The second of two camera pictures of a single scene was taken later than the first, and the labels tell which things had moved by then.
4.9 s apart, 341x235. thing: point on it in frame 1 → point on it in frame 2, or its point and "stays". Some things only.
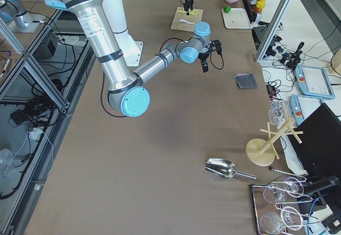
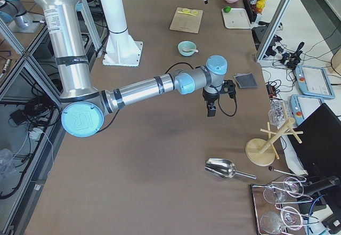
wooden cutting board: (178, 25) stays
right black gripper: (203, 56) → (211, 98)
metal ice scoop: (224, 168) stays
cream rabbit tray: (236, 18) stays
